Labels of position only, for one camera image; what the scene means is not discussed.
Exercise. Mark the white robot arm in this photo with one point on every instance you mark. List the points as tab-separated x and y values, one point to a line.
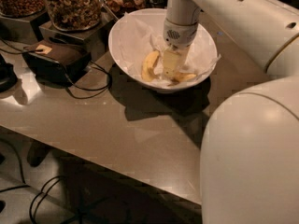
249	164

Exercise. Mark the black round object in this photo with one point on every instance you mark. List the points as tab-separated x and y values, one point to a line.
8	77

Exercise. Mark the left metal jar stand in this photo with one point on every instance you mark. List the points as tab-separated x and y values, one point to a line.
24	30

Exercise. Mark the glass jar of mixed nuts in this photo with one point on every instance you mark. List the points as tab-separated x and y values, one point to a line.
74	15

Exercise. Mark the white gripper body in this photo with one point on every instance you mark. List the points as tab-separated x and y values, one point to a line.
181	34

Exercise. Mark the dark brown box device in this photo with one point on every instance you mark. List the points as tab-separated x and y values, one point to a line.
57	63

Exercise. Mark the middle metal jar stand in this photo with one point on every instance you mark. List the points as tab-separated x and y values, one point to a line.
93	40

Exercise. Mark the yellow banana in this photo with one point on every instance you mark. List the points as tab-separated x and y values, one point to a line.
149	65
181	77

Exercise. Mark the white ceramic bowl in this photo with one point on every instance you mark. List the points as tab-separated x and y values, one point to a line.
138	33

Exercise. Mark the metal jar stand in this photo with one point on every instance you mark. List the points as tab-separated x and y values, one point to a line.
24	30
93	40

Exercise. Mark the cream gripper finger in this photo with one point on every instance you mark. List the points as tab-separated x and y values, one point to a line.
172	62

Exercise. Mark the glass jar of almonds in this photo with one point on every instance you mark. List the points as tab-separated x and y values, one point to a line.
20	8

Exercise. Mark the white paper liner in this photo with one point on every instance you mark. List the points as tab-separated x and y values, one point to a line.
137	46

